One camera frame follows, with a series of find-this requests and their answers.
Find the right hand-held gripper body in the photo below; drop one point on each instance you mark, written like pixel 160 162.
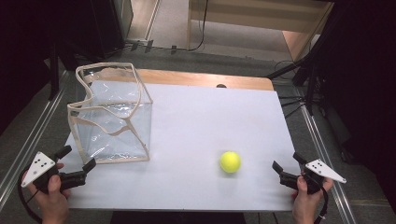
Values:
pixel 323 170

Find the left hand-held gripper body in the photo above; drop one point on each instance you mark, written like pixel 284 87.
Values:
pixel 37 168

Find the yellow tennis ball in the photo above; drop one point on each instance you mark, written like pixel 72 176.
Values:
pixel 230 162

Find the clear plastic bag beige trim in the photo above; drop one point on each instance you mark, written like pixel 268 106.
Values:
pixel 118 124

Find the person's left hand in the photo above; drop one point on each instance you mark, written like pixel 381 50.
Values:
pixel 53 199

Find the person's right hand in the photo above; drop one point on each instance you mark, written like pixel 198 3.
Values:
pixel 306 202

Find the black stand pole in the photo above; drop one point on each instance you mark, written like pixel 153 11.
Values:
pixel 54 74

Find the black tripod stand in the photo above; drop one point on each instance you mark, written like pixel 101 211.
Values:
pixel 308 81

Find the white table mat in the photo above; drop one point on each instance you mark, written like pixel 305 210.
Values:
pixel 199 124

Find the black cabinet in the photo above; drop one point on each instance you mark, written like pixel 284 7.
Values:
pixel 93 28

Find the light wooden furniture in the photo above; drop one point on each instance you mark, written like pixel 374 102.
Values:
pixel 258 15

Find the metal floor rail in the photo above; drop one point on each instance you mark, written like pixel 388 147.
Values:
pixel 327 161
pixel 34 137

